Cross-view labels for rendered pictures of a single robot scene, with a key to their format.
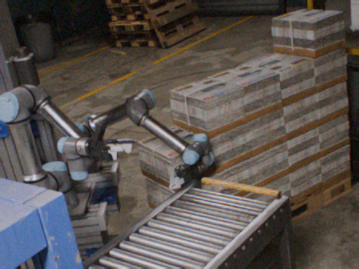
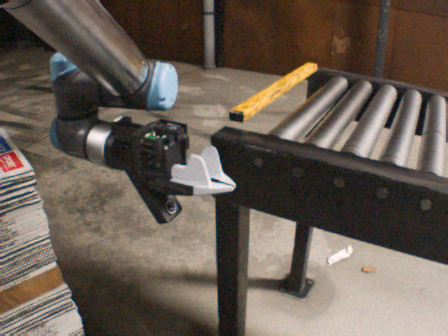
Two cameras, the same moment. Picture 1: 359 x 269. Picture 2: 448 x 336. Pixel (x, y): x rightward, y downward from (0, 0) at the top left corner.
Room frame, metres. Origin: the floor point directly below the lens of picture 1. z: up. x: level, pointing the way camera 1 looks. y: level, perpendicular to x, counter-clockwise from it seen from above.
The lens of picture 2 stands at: (2.79, 0.51, 1.06)
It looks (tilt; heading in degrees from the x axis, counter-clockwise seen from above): 29 degrees down; 257
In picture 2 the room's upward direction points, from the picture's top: straight up
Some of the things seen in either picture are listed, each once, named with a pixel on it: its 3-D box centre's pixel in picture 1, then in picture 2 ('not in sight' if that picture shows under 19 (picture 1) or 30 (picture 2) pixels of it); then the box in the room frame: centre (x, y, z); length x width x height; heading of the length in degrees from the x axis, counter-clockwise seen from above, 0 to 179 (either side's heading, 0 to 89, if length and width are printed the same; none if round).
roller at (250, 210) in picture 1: (221, 206); (342, 115); (2.39, -0.18, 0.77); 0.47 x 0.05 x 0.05; 49
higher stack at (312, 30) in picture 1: (312, 108); not in sight; (3.78, -1.01, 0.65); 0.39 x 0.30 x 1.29; 30
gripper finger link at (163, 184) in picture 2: not in sight; (171, 181); (2.76, 0.00, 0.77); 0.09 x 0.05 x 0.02; 139
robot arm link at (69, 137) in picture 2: (203, 160); (80, 135); (2.91, -0.16, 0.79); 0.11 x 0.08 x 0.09; 139
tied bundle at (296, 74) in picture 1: (277, 79); not in sight; (3.63, -0.76, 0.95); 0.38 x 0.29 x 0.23; 30
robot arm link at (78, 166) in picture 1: (79, 165); not in sight; (2.38, 0.41, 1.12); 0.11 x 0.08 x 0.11; 148
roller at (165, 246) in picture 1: (171, 249); not in sight; (2.10, 0.07, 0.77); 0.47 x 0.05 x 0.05; 49
